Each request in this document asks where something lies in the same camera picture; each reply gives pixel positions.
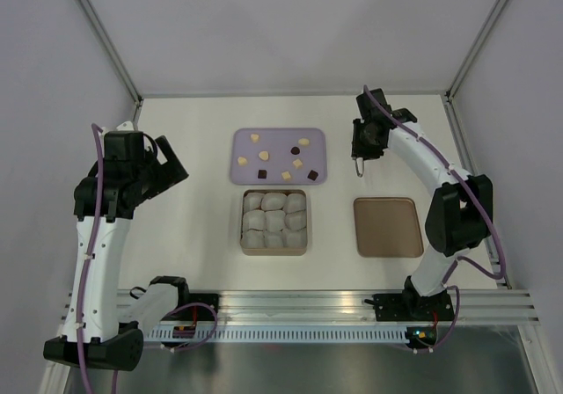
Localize metal tongs white tips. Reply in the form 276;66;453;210
354;157;365;179

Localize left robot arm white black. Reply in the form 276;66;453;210
43;123;192;371

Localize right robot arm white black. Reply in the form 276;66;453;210
351;89;494;322

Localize dark square chocolate right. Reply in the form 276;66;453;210
307;170;318;181

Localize gold chocolate tin box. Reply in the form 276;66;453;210
239;189;311;257

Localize gold tin lid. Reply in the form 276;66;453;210
353;197;424;259

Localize white paper cup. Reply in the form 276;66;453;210
265;210;286;231
242;209;266;232
243;192;264;214
285;210;307;231
260;193;287;211
282;229;307;249
263;231;286;250
283;193;307;214
241;230;265;249

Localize lavender plastic tray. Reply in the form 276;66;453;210
230;128;328;186

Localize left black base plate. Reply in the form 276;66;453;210
162;292;220;323

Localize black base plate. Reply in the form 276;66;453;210
162;292;220;323
363;292;455;323

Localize left aluminium frame post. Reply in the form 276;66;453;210
75;0;143;106

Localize aluminium frame post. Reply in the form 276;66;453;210
443;0;512;103
75;0;143;106

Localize aluminium mounting rail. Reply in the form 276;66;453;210
218;288;539;325

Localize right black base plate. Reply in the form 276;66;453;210
363;292;455;323

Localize white slotted cable duct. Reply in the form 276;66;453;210
145;325;407;344

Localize right aluminium frame post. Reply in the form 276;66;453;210
443;0;512;103

